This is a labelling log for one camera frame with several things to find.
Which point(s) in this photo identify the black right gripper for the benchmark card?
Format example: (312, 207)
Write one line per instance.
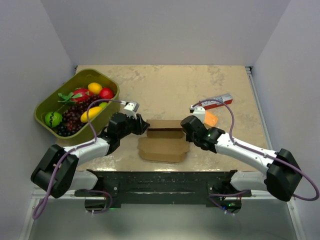
(188, 138)

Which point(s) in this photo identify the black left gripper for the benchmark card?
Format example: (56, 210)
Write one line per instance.
(141, 126)

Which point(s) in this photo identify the brown cardboard paper box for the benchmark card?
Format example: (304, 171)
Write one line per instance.
(165, 141)

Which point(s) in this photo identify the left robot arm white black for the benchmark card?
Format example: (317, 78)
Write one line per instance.
(56, 172)

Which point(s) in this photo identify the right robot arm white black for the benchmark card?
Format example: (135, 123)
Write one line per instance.
(276, 171)

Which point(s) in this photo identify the red silver toothpaste box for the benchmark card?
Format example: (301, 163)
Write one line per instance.
(216, 101)

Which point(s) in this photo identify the orange sponge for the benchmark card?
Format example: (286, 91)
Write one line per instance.
(210, 120)

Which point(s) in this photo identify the small green lime toy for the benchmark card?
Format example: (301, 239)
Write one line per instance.
(103, 104)

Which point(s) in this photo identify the red apple toy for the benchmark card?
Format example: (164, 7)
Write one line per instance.
(106, 93)

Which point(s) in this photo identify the yellow mango toy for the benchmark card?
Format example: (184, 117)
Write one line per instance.
(89, 115)

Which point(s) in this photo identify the olive green plastic bin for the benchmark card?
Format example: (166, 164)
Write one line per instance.
(60, 113)

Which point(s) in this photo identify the yellow lemon toy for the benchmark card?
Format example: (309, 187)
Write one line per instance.
(95, 88)

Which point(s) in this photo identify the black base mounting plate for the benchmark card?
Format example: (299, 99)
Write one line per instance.
(209, 188)

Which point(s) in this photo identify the pink dragon fruit toy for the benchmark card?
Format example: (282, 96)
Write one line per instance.
(78, 96)

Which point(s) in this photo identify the purple grape bunch toy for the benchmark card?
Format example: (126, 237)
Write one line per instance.
(71, 117)

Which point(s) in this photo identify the dark blue grape bunch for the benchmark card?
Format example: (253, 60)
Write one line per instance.
(63, 131)

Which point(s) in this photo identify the green striped melon toy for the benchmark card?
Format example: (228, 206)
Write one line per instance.
(53, 119)

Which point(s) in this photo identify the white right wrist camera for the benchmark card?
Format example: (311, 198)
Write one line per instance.
(199, 112)

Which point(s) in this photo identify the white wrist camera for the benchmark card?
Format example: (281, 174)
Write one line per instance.
(130, 108)
(199, 112)

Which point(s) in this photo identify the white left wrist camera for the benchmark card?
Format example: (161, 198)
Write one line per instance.
(130, 108)

